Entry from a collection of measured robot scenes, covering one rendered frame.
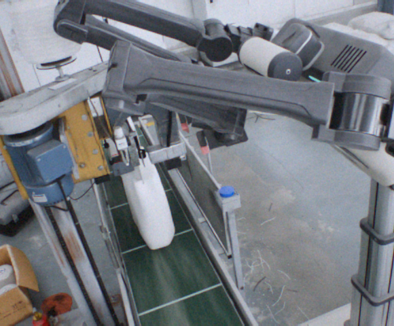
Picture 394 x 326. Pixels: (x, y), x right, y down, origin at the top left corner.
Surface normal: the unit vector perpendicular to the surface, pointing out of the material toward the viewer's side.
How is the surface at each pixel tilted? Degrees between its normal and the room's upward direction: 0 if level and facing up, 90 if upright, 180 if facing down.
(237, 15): 90
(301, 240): 0
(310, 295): 0
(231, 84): 58
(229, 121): 87
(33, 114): 90
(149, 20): 104
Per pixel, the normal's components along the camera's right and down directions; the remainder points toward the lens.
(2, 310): 0.54, 0.37
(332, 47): -0.72, -0.46
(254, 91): -0.06, -0.01
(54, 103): 0.83, 0.18
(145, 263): -0.15, -0.84
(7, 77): 0.32, 0.45
